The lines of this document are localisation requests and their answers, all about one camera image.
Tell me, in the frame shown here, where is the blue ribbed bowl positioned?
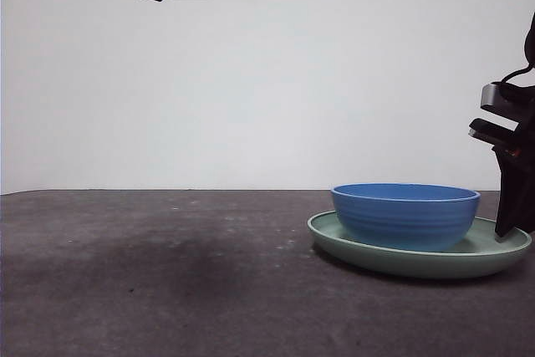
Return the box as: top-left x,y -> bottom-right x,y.
330,182 -> 482,251

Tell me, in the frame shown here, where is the green round plate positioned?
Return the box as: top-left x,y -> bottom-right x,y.
307,210 -> 533,279

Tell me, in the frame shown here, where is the thin black camera cable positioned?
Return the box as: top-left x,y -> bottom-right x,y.
499,62 -> 535,86

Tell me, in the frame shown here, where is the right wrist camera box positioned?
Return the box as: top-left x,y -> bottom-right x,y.
480,82 -> 509,110

